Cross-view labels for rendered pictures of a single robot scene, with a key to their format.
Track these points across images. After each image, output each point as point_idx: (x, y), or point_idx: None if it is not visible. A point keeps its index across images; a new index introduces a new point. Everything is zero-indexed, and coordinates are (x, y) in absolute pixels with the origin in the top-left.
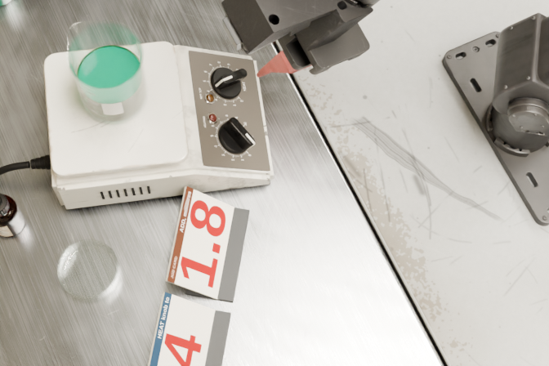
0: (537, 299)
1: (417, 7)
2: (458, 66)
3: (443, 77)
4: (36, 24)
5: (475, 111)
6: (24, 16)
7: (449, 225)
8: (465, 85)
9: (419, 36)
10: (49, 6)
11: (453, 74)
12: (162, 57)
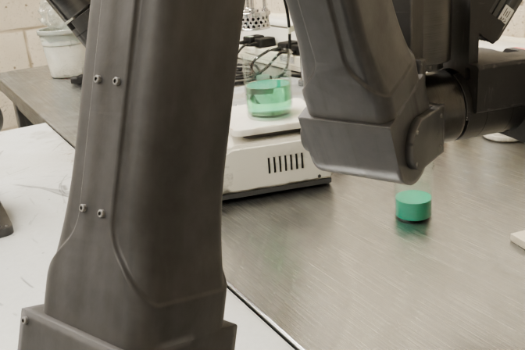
0: (9, 168)
1: (18, 255)
2: (1, 223)
3: (17, 226)
4: (367, 205)
5: (3, 207)
6: (380, 207)
7: (51, 179)
8: (2, 216)
9: (26, 241)
10: (361, 214)
11: (9, 219)
12: (240, 126)
